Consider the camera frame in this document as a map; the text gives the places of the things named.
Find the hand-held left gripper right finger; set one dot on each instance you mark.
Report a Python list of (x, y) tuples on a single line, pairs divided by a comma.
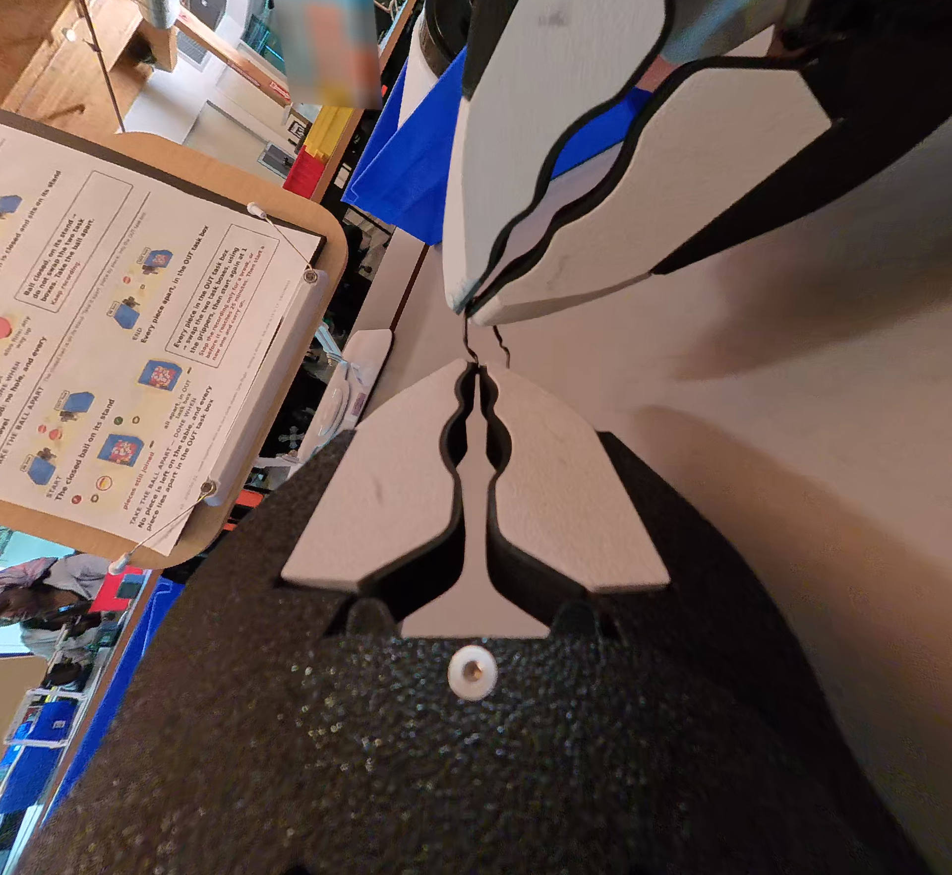
[(573, 510)]

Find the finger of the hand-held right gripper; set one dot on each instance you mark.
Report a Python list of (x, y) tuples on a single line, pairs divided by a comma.
[(565, 34), (706, 146)]

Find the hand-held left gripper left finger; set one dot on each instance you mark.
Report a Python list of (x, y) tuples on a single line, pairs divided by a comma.
[(372, 510)]

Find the blue plastic bin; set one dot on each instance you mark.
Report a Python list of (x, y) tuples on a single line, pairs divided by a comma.
[(152, 614), (401, 175)]

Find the white bottle black cap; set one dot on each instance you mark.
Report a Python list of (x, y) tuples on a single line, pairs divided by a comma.
[(446, 12)]

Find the yellow plastic bin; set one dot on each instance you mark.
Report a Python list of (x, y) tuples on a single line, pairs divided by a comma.
[(331, 131)]

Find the red plastic bin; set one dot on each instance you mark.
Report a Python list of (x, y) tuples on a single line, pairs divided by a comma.
[(111, 592), (301, 175)]

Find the instruction board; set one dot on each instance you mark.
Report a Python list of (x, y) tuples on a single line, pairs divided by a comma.
[(149, 332)]

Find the small blue bin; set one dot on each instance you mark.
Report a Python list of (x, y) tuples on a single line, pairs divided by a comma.
[(44, 726)]

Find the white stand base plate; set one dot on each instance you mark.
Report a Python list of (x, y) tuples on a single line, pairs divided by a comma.
[(364, 361)]

